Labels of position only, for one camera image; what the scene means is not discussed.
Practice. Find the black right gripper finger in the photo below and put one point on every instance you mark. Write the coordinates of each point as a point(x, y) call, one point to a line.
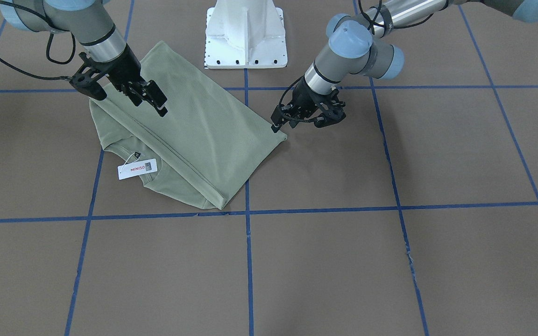
point(135, 95)
point(152, 93)

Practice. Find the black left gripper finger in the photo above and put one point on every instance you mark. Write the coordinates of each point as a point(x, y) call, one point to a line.
point(278, 119)

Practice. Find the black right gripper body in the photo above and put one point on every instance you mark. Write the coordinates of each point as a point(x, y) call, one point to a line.
point(124, 68)

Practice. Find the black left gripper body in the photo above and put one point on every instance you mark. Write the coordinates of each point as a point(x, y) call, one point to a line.
point(304, 97)

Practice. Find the olive green long-sleeve shirt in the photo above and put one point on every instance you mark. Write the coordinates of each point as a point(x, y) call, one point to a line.
point(206, 146)

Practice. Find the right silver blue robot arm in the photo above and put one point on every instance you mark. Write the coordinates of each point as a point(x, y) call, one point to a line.
point(106, 53)

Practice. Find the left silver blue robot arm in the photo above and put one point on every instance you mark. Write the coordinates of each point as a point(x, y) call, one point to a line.
point(414, 45)

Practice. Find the white Miniso hang tag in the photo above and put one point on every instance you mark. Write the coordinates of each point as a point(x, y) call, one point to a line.
point(137, 168)

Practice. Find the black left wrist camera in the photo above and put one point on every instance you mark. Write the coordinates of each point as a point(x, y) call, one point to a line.
point(332, 109)

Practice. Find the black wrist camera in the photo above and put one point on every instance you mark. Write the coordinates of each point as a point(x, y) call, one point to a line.
point(332, 109)
point(85, 80)

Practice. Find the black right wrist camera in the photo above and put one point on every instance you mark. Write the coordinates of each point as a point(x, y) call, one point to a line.
point(85, 80)

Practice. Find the white pedestal column base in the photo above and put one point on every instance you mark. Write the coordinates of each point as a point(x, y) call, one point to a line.
point(245, 34)

